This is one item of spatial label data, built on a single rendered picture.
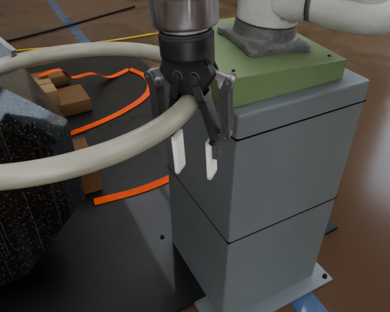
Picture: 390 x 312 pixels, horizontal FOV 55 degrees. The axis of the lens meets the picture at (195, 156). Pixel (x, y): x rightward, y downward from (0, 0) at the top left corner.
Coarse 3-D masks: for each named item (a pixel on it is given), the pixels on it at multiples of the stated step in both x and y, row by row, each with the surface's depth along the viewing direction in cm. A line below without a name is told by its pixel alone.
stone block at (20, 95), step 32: (0, 96) 104; (32, 96) 117; (0, 128) 102; (32, 128) 109; (64, 128) 119; (0, 160) 106; (0, 192) 111; (32, 192) 117; (64, 192) 123; (0, 224) 117; (32, 224) 123; (64, 224) 132; (0, 256) 123; (32, 256) 130
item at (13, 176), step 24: (48, 48) 79; (72, 48) 80; (96, 48) 80; (120, 48) 78; (144, 48) 76; (0, 72) 75; (192, 96) 54; (168, 120) 49; (120, 144) 45; (144, 144) 46; (0, 168) 42; (24, 168) 42; (48, 168) 42; (72, 168) 42; (96, 168) 44
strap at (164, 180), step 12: (48, 72) 237; (120, 72) 285; (144, 96) 255; (108, 120) 229; (72, 132) 218; (156, 180) 184; (168, 180) 184; (120, 192) 177; (132, 192) 177; (96, 204) 170
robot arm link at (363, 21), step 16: (320, 0) 78; (336, 0) 77; (352, 0) 75; (368, 0) 73; (384, 0) 72; (320, 16) 81; (336, 16) 79; (352, 16) 77; (368, 16) 75; (384, 16) 74; (352, 32) 82; (368, 32) 79; (384, 32) 78
